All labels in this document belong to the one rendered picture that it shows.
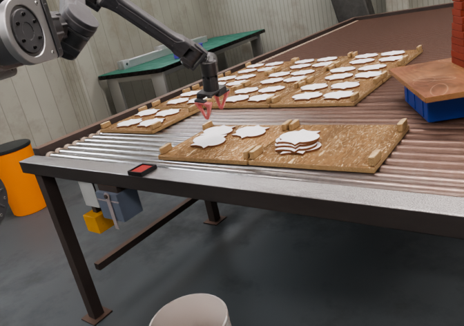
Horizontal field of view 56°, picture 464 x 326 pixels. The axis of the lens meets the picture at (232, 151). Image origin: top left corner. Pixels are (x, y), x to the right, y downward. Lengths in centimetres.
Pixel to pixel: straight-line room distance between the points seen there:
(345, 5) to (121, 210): 550
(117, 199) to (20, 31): 97
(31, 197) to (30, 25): 345
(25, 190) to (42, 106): 151
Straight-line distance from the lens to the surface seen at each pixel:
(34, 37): 91
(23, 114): 536
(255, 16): 786
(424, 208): 106
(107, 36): 630
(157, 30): 147
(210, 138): 168
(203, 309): 186
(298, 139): 141
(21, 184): 424
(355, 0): 670
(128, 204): 176
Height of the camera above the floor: 143
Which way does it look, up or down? 19 degrees down
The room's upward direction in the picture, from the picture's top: 12 degrees counter-clockwise
